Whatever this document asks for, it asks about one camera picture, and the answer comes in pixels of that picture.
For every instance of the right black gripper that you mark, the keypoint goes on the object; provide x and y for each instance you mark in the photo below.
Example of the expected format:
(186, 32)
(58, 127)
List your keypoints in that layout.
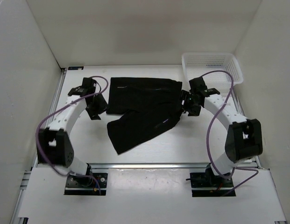
(193, 112)

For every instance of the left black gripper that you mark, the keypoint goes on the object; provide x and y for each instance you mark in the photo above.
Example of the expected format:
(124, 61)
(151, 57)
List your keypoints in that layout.
(102, 107)

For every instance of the black shorts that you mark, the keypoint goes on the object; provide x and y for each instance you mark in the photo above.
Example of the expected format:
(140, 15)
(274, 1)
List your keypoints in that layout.
(147, 108)

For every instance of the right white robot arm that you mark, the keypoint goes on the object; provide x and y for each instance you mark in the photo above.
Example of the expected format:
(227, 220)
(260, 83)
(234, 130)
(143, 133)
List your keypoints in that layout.
(244, 136)

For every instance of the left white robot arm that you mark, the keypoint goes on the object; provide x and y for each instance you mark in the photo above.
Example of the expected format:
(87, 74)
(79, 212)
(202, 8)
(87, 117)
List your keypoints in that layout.
(52, 136)

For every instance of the white plastic basket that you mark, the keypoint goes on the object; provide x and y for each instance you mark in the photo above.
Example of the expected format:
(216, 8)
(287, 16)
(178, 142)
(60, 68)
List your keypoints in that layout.
(197, 64)

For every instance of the aluminium front rail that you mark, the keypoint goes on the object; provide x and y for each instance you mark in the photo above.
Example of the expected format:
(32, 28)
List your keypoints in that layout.
(246, 164)

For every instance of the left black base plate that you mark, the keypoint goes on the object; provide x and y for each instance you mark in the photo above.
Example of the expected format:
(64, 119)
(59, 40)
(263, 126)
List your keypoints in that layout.
(77, 186)

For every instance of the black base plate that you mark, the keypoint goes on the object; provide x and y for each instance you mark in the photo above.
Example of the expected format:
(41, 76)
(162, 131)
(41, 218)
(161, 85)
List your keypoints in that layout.
(201, 187)
(77, 186)

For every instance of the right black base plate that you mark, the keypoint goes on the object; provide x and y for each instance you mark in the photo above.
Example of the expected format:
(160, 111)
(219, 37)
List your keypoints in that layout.
(201, 187)

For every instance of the aluminium left rail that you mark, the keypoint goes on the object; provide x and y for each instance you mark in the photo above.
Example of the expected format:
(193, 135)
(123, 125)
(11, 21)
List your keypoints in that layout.
(34, 161)

